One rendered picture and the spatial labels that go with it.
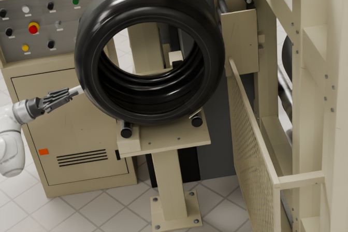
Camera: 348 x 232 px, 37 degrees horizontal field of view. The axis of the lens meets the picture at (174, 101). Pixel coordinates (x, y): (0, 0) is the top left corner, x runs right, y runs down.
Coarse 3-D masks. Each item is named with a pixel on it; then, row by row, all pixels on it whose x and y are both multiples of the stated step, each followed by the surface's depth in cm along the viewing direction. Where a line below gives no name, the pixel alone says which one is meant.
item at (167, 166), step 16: (128, 32) 222; (144, 32) 223; (144, 48) 227; (160, 48) 228; (144, 64) 231; (160, 64) 232; (160, 160) 262; (176, 160) 263; (160, 176) 268; (176, 176) 269; (160, 192) 274; (176, 192) 275; (176, 208) 281
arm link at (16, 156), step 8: (0, 136) 199; (8, 136) 200; (16, 136) 202; (0, 144) 195; (8, 144) 196; (16, 144) 199; (0, 152) 194; (8, 152) 196; (16, 152) 198; (24, 152) 203; (0, 160) 195; (8, 160) 196; (16, 160) 197; (24, 160) 201; (0, 168) 196; (8, 168) 195; (16, 168) 196; (8, 176) 198
